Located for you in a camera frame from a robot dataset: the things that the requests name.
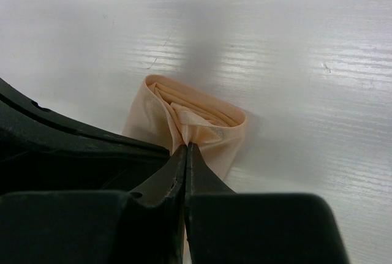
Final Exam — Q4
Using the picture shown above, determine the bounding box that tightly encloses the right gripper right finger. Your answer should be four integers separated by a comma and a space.
184, 143, 235, 243

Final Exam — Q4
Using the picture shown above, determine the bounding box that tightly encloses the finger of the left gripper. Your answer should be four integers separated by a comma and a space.
1, 80, 170, 194

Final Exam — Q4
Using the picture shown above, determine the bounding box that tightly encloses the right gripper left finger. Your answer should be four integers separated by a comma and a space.
129, 145, 187, 208

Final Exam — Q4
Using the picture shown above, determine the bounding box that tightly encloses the orange cloth napkin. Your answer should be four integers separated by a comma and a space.
122, 75, 247, 263

